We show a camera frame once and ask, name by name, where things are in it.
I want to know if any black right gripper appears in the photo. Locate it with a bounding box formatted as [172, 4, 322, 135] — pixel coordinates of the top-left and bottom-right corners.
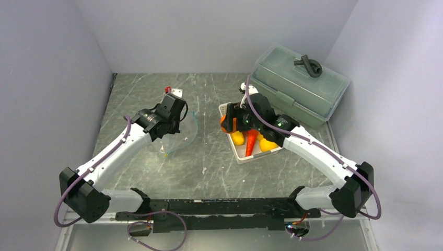
[221, 102, 263, 132]

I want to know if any orange toy tangerine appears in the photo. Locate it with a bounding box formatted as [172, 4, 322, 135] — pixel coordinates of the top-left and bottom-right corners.
[220, 115, 238, 134]

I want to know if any yellow toy mango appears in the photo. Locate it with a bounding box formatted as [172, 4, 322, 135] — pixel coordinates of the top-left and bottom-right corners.
[230, 131, 245, 146]

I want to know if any clear zip top bag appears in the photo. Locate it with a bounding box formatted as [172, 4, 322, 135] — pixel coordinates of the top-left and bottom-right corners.
[147, 110, 198, 157]

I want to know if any white perforated plastic basket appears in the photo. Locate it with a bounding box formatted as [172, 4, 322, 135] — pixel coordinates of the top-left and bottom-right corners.
[218, 102, 283, 165]

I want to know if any yellow toy apple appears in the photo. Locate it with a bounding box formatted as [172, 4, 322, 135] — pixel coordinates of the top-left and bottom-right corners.
[259, 138, 279, 152]

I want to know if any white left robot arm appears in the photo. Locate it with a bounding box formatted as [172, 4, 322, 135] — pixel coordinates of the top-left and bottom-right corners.
[59, 89, 188, 223]

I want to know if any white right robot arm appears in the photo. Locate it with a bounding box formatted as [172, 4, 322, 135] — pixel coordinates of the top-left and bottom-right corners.
[220, 94, 374, 218]

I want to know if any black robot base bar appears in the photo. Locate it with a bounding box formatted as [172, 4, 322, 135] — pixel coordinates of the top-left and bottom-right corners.
[115, 194, 321, 233]

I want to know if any orange toy carrot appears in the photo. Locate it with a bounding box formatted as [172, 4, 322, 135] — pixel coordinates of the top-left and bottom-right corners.
[245, 129, 259, 157]

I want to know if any green storage box clear lid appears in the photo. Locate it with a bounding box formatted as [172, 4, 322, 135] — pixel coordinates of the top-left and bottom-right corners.
[250, 45, 351, 128]

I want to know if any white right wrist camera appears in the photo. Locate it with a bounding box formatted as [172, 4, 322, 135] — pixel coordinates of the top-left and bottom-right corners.
[239, 82, 259, 105]

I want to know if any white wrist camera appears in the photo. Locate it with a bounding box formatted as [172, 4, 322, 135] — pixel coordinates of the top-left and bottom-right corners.
[165, 86, 183, 98]
[239, 82, 259, 105]

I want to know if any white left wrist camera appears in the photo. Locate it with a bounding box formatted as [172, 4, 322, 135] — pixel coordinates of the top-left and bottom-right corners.
[165, 86, 183, 98]

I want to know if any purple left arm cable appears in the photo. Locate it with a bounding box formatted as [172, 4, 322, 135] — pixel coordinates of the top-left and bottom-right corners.
[53, 115, 134, 229]

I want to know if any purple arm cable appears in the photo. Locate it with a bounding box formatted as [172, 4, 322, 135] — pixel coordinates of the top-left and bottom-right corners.
[53, 115, 134, 229]
[244, 74, 382, 242]

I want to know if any dark coiled hose piece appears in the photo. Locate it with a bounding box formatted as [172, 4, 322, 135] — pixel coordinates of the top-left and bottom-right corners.
[294, 54, 323, 78]

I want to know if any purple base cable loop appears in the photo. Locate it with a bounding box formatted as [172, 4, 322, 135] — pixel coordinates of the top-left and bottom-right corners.
[126, 210, 188, 251]

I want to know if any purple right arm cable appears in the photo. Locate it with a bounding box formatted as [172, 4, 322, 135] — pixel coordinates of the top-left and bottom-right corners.
[244, 74, 382, 242]

